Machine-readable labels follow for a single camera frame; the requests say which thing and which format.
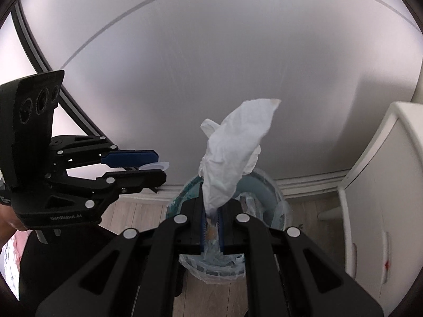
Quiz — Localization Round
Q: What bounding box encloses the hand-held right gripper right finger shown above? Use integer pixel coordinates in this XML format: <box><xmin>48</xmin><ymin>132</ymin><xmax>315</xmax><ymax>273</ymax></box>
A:
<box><xmin>218</xmin><ymin>201</ymin><xmax>385</xmax><ymax>317</ymax></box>

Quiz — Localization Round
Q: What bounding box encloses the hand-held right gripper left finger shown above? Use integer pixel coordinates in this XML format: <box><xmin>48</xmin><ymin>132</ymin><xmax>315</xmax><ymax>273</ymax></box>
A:
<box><xmin>35</xmin><ymin>185</ymin><xmax>208</xmax><ymax>317</ymax></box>

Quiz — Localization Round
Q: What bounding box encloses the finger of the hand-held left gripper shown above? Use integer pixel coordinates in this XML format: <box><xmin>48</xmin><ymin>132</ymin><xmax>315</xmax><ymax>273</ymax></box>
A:
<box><xmin>49</xmin><ymin>135</ymin><xmax>159</xmax><ymax>172</ymax></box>
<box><xmin>45</xmin><ymin>168</ymin><xmax>167</xmax><ymax>205</ymax></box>

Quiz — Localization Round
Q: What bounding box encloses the teal trash bin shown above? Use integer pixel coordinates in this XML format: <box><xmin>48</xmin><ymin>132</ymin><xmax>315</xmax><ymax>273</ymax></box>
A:
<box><xmin>165</xmin><ymin>168</ymin><xmax>293</xmax><ymax>279</ymax></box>

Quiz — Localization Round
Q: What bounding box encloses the white tissue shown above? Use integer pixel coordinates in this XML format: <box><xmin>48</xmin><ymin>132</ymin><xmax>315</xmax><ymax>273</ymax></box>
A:
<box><xmin>198</xmin><ymin>98</ymin><xmax>282</xmax><ymax>218</ymax></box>

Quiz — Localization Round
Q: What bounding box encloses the person's left hand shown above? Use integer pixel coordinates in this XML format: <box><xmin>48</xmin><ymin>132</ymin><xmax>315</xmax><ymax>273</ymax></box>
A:
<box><xmin>0</xmin><ymin>203</ymin><xmax>29</xmax><ymax>251</ymax></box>

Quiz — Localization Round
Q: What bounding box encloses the teal waste bin with liner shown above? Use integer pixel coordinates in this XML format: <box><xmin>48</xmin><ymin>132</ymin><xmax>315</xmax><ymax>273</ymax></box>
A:
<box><xmin>165</xmin><ymin>168</ymin><xmax>293</xmax><ymax>281</ymax></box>

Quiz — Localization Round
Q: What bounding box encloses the pink printed cloth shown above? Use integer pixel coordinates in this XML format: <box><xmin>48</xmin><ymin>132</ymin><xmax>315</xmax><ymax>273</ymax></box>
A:
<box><xmin>0</xmin><ymin>234</ymin><xmax>22</xmax><ymax>298</ymax></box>

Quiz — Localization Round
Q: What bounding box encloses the white bedside cabinet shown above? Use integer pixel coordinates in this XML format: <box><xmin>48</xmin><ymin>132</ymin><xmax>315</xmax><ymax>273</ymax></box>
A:
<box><xmin>318</xmin><ymin>102</ymin><xmax>423</xmax><ymax>307</ymax></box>

